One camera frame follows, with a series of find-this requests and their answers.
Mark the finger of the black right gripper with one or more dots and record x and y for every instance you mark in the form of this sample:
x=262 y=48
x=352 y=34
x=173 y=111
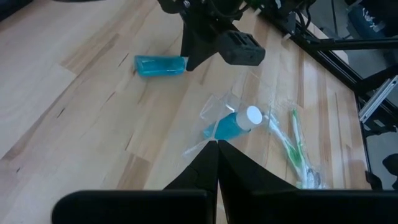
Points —
x=196 y=43

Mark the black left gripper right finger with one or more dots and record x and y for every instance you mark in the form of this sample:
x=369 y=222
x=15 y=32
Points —
x=255 y=205

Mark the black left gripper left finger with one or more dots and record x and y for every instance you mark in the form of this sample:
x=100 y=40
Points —
x=186 y=205

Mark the blue mouthwash bottle white cap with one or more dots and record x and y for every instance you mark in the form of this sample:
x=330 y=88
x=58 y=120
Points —
x=158 y=66
x=227 y=127

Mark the green toothbrush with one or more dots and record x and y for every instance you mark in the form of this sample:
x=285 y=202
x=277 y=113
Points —
x=290 y=152
x=299 y=137

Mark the clear acrylic organizer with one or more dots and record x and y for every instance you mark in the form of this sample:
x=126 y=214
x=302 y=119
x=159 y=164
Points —
x=211 y=105

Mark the blue bag white print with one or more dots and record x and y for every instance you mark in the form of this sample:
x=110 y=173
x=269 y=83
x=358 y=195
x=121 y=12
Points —
x=370 y=18

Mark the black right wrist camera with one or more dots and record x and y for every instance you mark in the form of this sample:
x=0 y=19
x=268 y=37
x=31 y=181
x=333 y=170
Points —
x=242 y=48

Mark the black table edge rail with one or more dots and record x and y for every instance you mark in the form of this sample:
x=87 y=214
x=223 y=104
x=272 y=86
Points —
x=9 y=7
x=363 y=140

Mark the black aluminium frame rail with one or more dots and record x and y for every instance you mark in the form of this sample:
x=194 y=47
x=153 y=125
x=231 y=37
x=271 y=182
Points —
x=329 y=62

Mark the black diagonal frame brace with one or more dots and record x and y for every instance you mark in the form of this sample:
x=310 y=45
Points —
x=357 y=44

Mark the silver aluminium bracket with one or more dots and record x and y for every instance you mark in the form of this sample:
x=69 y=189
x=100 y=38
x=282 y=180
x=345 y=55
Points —
x=377 y=101

